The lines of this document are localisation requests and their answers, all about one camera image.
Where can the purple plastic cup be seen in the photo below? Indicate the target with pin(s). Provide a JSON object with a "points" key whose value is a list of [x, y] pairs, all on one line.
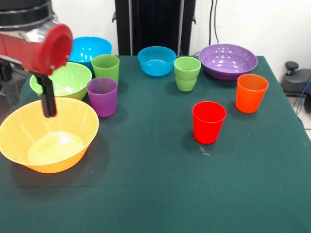
{"points": [[102, 102]]}

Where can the grey pedestal foot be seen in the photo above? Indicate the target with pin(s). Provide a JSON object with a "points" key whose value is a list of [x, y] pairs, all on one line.
{"points": [[296, 80]]}

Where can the orange plastic bowl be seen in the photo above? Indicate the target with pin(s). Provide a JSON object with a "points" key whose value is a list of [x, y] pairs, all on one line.
{"points": [[48, 145]]}

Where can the ridged green plastic cup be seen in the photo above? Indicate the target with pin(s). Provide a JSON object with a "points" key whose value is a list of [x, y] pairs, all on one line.
{"points": [[187, 77]]}

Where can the orange plastic cup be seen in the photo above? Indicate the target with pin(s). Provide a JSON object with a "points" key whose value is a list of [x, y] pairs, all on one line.
{"points": [[251, 97]]}

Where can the dark green tablecloth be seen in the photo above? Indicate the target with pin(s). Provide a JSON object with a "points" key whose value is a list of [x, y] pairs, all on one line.
{"points": [[170, 182]]}

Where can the large blue plastic bowl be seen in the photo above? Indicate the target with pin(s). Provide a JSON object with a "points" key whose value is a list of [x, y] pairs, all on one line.
{"points": [[92, 48]]}

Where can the smooth green plastic cup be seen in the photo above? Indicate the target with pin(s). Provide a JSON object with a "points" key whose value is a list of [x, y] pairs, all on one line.
{"points": [[105, 70]]}

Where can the green plastic bowl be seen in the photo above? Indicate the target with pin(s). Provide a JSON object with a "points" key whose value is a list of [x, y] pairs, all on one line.
{"points": [[70, 82]]}

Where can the small blue plastic bowl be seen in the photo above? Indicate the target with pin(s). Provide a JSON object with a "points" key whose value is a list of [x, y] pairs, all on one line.
{"points": [[156, 64]]}

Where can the red plastic cup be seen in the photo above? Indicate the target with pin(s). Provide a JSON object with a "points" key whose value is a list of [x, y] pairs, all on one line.
{"points": [[209, 126]]}

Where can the purple plastic bowl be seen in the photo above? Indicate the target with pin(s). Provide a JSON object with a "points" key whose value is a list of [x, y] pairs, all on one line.
{"points": [[226, 60]]}

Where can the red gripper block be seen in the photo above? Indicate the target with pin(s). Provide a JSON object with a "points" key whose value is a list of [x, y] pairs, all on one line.
{"points": [[31, 54]]}

